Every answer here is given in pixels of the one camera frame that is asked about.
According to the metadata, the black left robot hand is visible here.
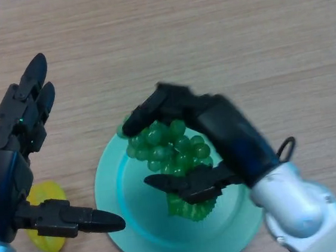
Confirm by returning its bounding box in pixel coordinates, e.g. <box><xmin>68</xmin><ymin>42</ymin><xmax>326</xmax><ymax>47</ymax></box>
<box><xmin>0</xmin><ymin>45</ymin><xmax>127</xmax><ymax>246</ymax></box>

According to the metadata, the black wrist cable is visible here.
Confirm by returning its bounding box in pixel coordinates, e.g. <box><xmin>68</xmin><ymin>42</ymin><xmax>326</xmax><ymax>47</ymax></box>
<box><xmin>274</xmin><ymin>135</ymin><xmax>298</xmax><ymax>163</ymax></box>

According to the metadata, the round green plate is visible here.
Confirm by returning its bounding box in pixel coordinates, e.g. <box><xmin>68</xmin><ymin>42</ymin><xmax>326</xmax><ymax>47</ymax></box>
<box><xmin>88</xmin><ymin>116</ymin><xmax>268</xmax><ymax>252</ymax></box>

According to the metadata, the yellow starfruit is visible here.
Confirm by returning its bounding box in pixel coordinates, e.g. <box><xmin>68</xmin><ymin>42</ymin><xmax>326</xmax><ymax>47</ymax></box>
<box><xmin>22</xmin><ymin>178</ymin><xmax>74</xmax><ymax>252</ymax></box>

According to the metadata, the green grape bunch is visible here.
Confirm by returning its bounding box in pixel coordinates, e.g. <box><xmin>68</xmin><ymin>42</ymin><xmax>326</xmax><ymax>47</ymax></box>
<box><xmin>115</xmin><ymin>106</ymin><xmax>220</xmax><ymax>230</ymax></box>

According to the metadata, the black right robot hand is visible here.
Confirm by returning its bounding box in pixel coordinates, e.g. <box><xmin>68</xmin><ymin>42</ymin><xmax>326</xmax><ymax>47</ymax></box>
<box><xmin>117</xmin><ymin>71</ymin><xmax>284</xmax><ymax>212</ymax></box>

